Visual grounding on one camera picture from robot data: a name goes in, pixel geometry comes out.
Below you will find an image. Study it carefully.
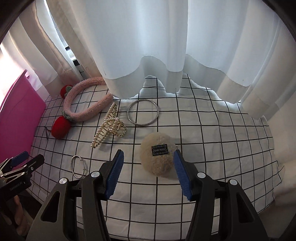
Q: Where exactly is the white curtain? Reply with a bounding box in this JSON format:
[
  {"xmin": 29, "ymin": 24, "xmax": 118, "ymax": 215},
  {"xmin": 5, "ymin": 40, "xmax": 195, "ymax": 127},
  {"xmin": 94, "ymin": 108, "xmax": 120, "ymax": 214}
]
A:
[{"xmin": 1, "ymin": 1, "xmax": 295, "ymax": 119}]

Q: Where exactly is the pink fuzzy strawberry headband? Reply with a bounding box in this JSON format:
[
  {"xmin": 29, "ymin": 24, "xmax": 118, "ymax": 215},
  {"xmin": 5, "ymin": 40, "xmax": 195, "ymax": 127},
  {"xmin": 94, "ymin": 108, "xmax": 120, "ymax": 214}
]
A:
[{"xmin": 51, "ymin": 76, "xmax": 114, "ymax": 140}]

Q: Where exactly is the large silver bangle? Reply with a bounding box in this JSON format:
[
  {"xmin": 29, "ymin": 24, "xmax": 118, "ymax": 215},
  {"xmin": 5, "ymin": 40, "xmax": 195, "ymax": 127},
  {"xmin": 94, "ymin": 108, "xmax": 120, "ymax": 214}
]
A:
[{"xmin": 126, "ymin": 99, "xmax": 160, "ymax": 126}]

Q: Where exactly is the pearl gold hair claw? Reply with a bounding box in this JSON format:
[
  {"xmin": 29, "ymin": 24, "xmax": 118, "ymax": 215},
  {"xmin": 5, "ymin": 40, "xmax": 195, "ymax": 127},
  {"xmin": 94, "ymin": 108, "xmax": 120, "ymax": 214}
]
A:
[{"xmin": 91, "ymin": 102, "xmax": 126, "ymax": 149}]

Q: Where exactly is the pink plastic tub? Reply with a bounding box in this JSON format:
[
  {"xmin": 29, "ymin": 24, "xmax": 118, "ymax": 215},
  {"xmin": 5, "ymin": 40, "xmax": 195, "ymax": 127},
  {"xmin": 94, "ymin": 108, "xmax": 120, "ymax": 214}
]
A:
[{"xmin": 0, "ymin": 71, "xmax": 46, "ymax": 162}]

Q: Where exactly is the beige fluffy pom-pom hair clip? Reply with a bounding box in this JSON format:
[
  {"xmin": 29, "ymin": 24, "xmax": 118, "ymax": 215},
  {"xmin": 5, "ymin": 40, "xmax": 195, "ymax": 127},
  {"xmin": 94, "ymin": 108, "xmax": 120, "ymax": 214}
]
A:
[{"xmin": 139, "ymin": 132, "xmax": 178, "ymax": 179}]

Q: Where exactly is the person's left hand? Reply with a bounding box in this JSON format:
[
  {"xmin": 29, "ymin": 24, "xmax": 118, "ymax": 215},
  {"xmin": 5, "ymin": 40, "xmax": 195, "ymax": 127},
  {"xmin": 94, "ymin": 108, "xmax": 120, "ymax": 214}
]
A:
[{"xmin": 14, "ymin": 195, "xmax": 32, "ymax": 237}]

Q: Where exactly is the black hairpin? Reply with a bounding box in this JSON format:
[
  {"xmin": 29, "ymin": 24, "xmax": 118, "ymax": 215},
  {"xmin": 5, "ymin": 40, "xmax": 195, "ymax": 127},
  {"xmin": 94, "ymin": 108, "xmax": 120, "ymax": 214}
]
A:
[{"xmin": 44, "ymin": 126, "xmax": 51, "ymax": 140}]

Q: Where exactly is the small silver ring bracelet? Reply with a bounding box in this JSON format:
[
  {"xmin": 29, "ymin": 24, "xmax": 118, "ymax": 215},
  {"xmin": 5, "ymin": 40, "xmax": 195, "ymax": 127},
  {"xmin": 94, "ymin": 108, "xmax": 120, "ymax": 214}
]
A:
[{"xmin": 70, "ymin": 155, "xmax": 88, "ymax": 179}]

